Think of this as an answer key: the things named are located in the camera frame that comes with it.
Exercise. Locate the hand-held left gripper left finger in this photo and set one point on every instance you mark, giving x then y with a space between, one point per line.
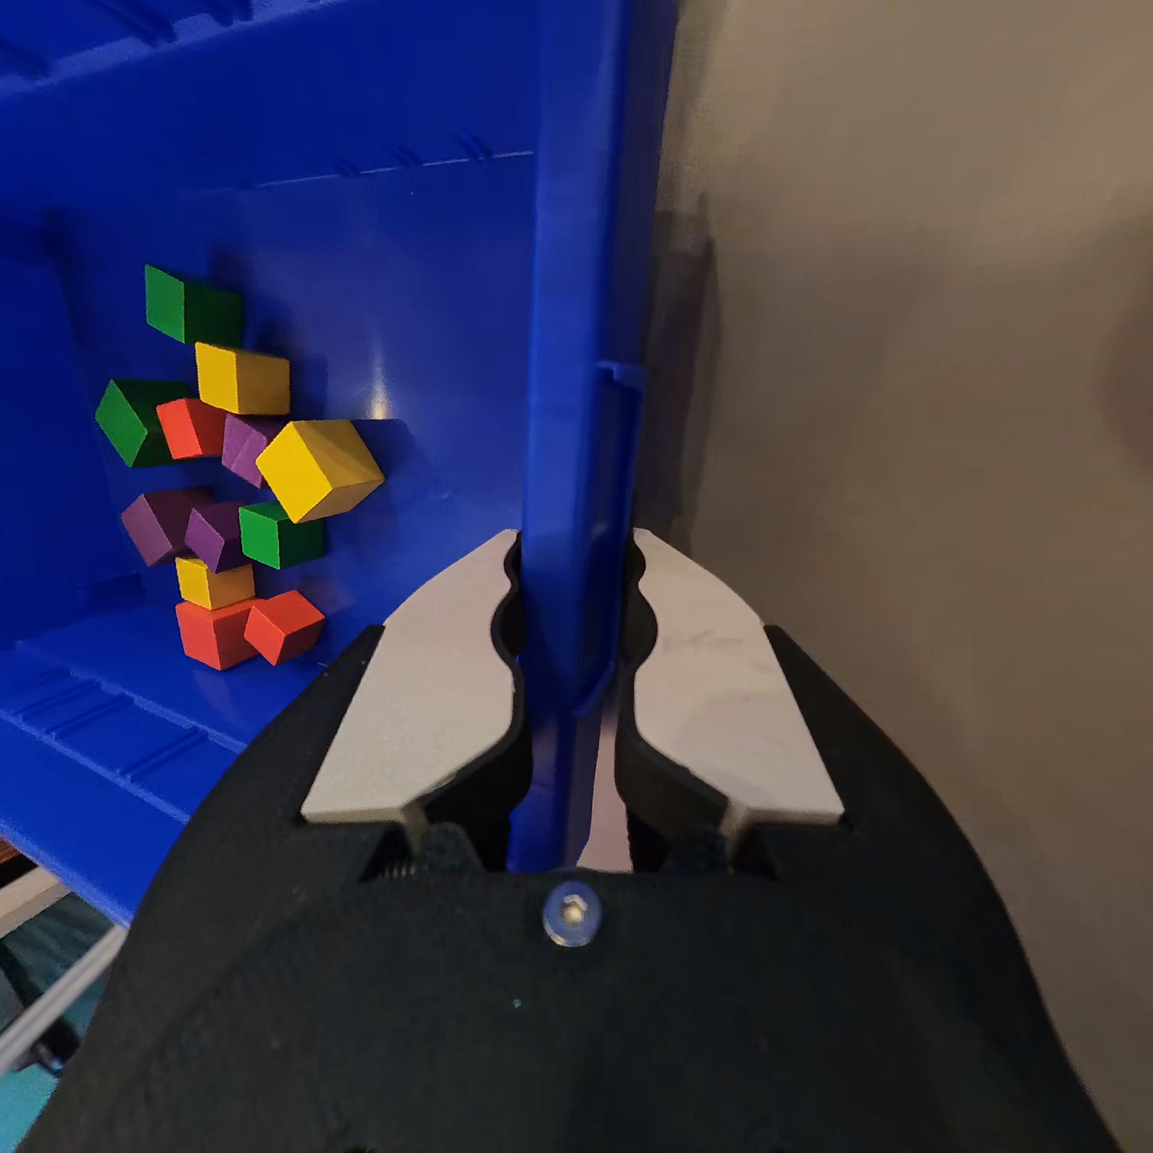
425 704

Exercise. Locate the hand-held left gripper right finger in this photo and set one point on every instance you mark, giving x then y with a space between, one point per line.
721 704

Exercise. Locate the pile of colored cubes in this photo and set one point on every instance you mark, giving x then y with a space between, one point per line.
279 534

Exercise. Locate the blue plastic bin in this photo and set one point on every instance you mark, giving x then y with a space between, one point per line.
405 272

